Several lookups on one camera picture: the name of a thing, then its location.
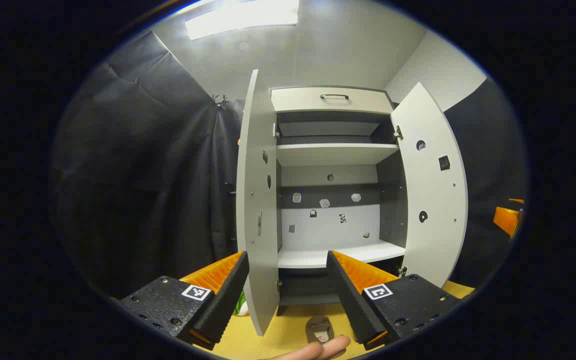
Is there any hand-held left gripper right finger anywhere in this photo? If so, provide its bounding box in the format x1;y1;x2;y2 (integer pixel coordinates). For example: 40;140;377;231
326;250;464;351

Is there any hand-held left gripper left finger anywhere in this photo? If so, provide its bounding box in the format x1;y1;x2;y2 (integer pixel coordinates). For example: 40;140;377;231
118;250;250;351

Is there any brown fuzzy shoe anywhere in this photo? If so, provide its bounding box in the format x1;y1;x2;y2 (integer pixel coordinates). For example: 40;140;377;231
305;316;335;345

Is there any white shoe cabinet door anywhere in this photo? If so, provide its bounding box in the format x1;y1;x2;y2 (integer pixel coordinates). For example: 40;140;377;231
236;69;280;337
390;82;469;288

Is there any white shoe cabinet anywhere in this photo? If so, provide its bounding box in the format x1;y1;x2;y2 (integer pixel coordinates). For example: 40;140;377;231
236;69;469;337

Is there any white cabinet shelf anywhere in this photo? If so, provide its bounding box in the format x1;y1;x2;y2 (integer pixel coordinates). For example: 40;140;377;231
277;239;406;269
276;143;400;168

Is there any white cabinet drawer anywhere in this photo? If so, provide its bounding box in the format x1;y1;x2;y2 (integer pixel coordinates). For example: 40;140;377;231
270;86;394;115

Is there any green watermelon slice toy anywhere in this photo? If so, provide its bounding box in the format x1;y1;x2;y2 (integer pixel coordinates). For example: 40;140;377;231
233;292;250;317

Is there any black backdrop cloth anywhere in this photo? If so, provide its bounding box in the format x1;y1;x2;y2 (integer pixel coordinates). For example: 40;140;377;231
443;77;526;288
50;30;244;301

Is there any ceiling light panel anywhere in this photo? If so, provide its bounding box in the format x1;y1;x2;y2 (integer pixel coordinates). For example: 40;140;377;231
184;0;300;41

